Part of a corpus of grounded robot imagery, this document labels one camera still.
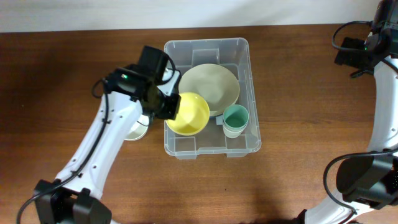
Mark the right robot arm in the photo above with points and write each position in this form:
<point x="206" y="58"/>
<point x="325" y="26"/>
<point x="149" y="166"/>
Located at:
<point x="359" y="183"/>

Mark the cream white cup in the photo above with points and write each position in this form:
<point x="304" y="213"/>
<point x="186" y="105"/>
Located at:
<point x="232" y="133"/>

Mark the beige plate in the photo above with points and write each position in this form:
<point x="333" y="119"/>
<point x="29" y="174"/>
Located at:
<point x="221" y="110"/>

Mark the yellow bowl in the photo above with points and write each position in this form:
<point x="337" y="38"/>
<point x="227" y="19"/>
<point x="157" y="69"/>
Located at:
<point x="192" y="116"/>

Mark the white label in container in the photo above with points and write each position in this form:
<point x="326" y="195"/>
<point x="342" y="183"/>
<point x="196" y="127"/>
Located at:
<point x="219" y="120"/>

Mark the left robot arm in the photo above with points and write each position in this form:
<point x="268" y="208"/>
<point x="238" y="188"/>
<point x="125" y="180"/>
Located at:
<point x="74" y="196"/>

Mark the cream white plate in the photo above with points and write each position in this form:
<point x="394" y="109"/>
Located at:
<point x="215" y="83"/>

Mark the green cup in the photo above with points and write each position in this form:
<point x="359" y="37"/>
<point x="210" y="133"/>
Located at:
<point x="236" y="117"/>

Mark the clear plastic storage container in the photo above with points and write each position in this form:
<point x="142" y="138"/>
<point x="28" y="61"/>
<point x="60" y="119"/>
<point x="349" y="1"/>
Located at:
<point x="232" y="54"/>

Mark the grey cup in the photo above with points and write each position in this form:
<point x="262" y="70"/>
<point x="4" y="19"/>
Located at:
<point x="234" y="125"/>

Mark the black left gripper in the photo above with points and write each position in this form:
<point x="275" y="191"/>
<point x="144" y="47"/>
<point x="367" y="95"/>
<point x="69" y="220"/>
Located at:
<point x="172" y="108"/>

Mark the white bowl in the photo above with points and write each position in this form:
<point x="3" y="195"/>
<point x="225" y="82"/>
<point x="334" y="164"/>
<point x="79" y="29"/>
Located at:
<point x="139" y="129"/>

